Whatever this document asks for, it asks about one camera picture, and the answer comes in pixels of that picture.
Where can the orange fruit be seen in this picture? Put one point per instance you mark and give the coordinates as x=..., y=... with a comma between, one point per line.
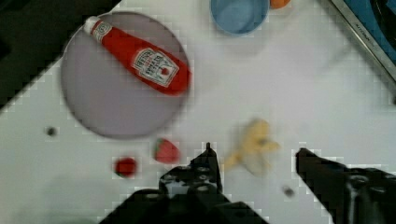
x=276, y=4

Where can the black toaster oven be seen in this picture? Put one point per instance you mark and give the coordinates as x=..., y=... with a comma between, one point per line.
x=373, y=22

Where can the dark red toy strawberry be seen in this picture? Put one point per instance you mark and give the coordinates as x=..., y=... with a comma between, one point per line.
x=125, y=167

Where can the peeled yellow toy banana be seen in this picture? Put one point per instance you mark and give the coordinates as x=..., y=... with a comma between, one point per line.
x=252, y=147

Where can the grey round plate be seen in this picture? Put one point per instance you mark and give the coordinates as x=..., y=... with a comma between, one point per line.
x=103, y=95

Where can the light red toy strawberry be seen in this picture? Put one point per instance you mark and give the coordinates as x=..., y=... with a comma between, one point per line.
x=166, y=152

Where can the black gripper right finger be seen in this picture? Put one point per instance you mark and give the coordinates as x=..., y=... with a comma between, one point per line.
x=350, y=195

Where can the red ketchup bottle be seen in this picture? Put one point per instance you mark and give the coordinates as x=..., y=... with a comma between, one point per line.
x=152, y=65

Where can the blue bowl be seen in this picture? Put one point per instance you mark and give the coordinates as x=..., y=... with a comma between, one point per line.
x=238, y=17

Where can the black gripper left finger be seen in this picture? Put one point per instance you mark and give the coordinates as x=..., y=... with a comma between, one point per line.
x=204, y=169

